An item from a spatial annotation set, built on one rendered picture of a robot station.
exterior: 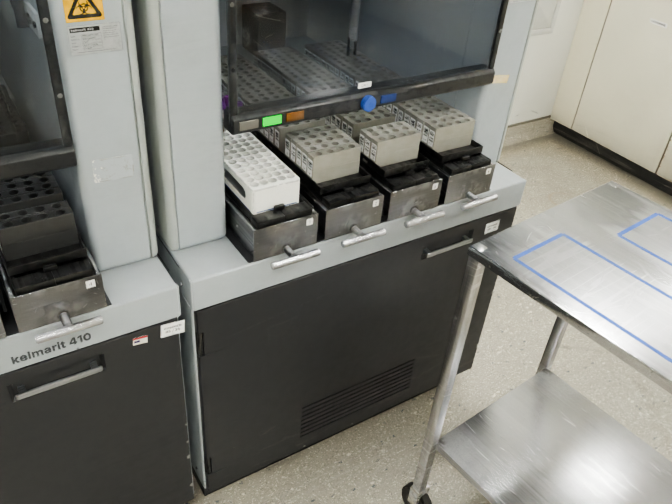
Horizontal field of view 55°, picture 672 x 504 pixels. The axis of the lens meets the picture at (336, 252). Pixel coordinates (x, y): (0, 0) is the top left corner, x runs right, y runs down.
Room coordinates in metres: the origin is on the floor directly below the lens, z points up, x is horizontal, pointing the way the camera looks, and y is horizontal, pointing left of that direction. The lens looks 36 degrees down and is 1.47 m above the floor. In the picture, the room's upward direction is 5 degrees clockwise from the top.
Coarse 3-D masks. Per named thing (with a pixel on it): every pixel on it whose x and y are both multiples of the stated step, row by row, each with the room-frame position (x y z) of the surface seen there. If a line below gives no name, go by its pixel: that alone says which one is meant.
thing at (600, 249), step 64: (512, 256) 0.92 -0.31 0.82; (576, 256) 0.94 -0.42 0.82; (640, 256) 0.96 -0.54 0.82; (576, 320) 0.77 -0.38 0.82; (640, 320) 0.78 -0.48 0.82; (448, 384) 0.93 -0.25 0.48; (448, 448) 0.93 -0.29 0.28; (512, 448) 0.94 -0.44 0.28; (576, 448) 0.96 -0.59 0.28; (640, 448) 0.98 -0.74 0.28
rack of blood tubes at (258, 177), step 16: (224, 128) 1.22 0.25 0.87; (224, 144) 1.16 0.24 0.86; (240, 144) 1.16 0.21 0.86; (256, 144) 1.16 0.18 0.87; (224, 160) 1.09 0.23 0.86; (240, 160) 1.10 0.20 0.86; (256, 160) 1.10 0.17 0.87; (272, 160) 1.12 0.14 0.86; (224, 176) 1.09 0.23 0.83; (240, 176) 1.03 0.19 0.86; (256, 176) 1.04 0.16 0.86; (272, 176) 1.04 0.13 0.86; (288, 176) 1.06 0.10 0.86; (240, 192) 1.07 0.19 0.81; (256, 192) 0.99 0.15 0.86; (272, 192) 1.01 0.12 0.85; (288, 192) 1.03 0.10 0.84; (256, 208) 0.99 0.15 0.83
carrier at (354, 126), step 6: (384, 114) 1.33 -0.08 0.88; (390, 114) 1.33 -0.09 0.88; (354, 120) 1.29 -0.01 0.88; (360, 120) 1.29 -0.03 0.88; (366, 120) 1.29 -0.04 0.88; (372, 120) 1.29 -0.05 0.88; (378, 120) 1.30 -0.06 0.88; (384, 120) 1.31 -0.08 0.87; (390, 120) 1.32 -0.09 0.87; (348, 126) 1.28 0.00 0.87; (354, 126) 1.27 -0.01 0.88; (360, 126) 1.27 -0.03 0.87; (366, 126) 1.28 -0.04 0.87; (372, 126) 1.29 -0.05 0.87; (348, 132) 1.28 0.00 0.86; (354, 132) 1.27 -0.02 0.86; (354, 138) 1.27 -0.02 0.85
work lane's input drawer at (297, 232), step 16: (240, 208) 1.01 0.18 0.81; (288, 208) 1.01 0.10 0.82; (304, 208) 1.02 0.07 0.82; (240, 224) 0.99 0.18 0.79; (256, 224) 0.96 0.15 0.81; (272, 224) 0.97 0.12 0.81; (288, 224) 0.99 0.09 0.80; (304, 224) 1.01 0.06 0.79; (256, 240) 0.95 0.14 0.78; (272, 240) 0.97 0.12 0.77; (288, 240) 0.99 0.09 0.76; (304, 240) 1.01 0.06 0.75; (256, 256) 0.95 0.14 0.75; (272, 256) 0.97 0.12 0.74; (304, 256) 0.96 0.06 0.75
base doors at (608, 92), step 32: (608, 0) 3.18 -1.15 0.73; (640, 0) 3.05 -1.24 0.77; (576, 32) 3.28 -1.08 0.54; (608, 32) 3.14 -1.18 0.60; (640, 32) 3.01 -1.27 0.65; (576, 64) 3.24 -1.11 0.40; (608, 64) 3.10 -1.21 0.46; (640, 64) 2.97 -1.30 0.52; (576, 96) 3.19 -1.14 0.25; (608, 96) 3.05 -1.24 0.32; (640, 96) 2.92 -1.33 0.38; (576, 128) 3.15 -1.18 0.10; (608, 128) 3.00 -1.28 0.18; (640, 128) 2.87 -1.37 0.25; (640, 160) 2.83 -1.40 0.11
